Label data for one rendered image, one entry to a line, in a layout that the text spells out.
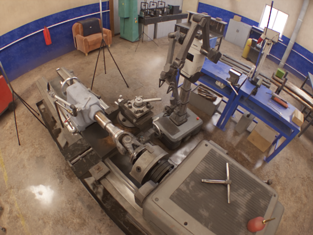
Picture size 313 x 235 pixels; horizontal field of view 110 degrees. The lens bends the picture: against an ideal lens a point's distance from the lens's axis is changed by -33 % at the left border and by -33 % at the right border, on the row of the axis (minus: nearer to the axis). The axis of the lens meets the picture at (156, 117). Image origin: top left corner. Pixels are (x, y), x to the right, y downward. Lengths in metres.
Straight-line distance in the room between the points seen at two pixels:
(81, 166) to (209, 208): 0.97
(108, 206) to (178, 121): 1.45
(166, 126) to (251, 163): 1.50
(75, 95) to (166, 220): 1.16
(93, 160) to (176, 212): 0.84
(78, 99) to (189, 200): 1.10
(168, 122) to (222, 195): 1.73
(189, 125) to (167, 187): 1.73
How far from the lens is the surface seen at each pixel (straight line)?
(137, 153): 0.98
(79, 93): 1.44
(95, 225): 2.09
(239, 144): 2.86
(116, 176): 1.27
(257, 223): 0.75
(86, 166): 1.31
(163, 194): 0.70
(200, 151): 0.83
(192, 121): 2.44
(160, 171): 0.91
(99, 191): 1.72
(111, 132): 1.13
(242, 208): 0.80
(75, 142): 1.47
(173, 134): 2.21
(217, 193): 0.76
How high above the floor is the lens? 2.01
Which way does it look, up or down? 47 degrees down
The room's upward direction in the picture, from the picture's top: 6 degrees clockwise
